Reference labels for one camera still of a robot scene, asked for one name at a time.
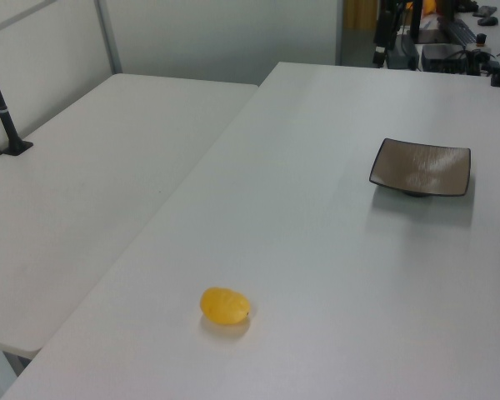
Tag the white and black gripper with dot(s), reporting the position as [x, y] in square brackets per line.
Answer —
[385, 29]

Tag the yellow potato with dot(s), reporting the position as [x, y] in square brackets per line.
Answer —
[225, 306]

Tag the square brown ceramic plate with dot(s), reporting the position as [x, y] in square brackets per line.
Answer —
[421, 168]

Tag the yellow panel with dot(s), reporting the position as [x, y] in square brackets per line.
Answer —
[360, 14]

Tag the orange round object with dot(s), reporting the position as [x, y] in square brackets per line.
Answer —
[429, 6]

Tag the black keyboard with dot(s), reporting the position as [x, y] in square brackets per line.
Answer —
[456, 29]

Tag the black computer mouse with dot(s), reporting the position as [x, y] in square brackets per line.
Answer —
[488, 18]

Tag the black vertical post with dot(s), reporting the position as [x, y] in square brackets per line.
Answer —
[416, 21]

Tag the black camera pole with base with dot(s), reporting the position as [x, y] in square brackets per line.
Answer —
[2, 112]

